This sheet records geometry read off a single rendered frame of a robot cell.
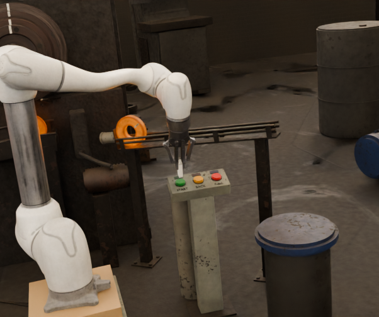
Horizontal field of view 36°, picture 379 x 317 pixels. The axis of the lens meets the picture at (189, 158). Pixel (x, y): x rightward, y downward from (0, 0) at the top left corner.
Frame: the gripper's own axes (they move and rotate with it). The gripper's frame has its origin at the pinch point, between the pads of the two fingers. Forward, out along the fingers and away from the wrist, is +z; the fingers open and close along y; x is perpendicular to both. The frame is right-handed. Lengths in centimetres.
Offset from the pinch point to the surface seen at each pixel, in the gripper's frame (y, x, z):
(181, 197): 0.8, 5.6, 10.0
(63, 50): 39, -83, -16
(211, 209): -11.1, 7.6, 17.7
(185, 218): -2.1, -2.6, 29.7
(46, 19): 44, -88, -30
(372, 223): -112, -29, 82
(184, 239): -0.7, 0.3, 39.1
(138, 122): 9, -53, 10
